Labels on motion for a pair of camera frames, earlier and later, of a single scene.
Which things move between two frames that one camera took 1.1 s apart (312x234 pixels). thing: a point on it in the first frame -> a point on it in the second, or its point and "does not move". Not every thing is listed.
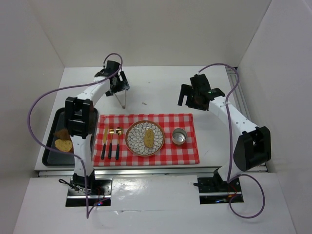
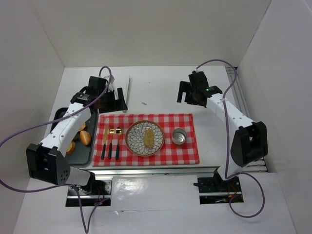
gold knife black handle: x=105 y=140 does not move
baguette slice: x=149 y=138 does not move
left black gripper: x=118 y=86 -> x=113 y=102
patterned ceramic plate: x=135 y=137 does not move
